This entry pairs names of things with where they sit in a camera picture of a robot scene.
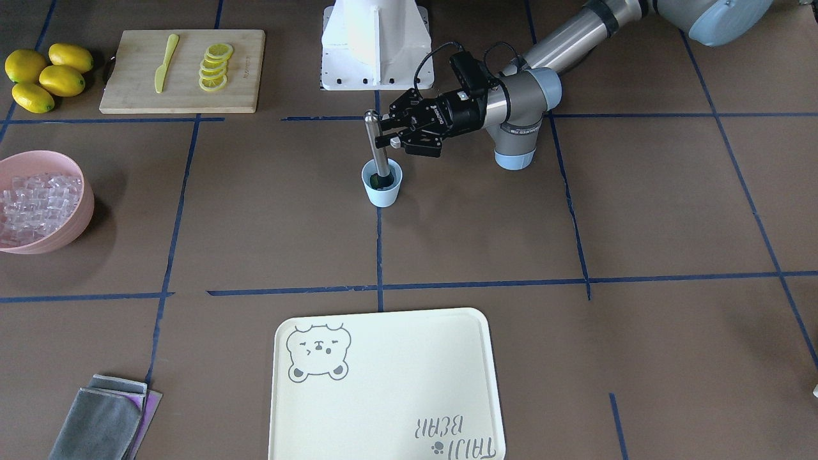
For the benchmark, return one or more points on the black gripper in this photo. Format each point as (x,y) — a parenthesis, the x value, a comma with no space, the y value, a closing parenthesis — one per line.
(461,110)

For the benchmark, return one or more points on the steel muddler black tip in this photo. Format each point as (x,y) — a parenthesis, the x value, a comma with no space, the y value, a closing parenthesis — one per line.
(383,177)

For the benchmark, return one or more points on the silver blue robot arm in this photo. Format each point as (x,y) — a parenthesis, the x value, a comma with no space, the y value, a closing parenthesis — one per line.
(510,104)

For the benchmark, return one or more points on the light blue cup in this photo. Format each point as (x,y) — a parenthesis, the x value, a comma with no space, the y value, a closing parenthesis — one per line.
(384,196)

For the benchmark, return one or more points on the pink bowl of ice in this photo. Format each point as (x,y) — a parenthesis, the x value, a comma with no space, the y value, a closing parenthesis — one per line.
(46,202)

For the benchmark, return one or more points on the lemon slices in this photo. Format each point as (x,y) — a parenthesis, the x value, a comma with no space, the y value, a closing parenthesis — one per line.
(213,70)

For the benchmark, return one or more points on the yellow plastic knife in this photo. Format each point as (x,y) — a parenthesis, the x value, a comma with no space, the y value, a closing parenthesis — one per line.
(161,70)

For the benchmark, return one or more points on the bamboo cutting board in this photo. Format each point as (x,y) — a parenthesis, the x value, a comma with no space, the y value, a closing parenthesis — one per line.
(131,87)

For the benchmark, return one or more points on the cream bear tray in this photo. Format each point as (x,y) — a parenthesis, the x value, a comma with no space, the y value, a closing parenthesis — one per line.
(417,384)

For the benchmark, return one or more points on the yellow lemon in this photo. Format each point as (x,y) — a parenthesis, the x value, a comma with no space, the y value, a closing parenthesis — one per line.
(25,65)
(72,55)
(32,97)
(62,80)

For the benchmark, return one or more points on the purple cloth underneath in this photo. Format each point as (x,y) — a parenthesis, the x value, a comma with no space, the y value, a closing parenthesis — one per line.
(151,403)

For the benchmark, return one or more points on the grey folded cloth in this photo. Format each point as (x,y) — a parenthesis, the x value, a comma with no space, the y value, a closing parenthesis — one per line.
(103,420)

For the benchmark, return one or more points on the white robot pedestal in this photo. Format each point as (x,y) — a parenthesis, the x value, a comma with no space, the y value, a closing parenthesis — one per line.
(375,45)

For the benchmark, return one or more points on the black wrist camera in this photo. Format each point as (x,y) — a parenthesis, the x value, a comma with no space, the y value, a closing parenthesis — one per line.
(471,73)

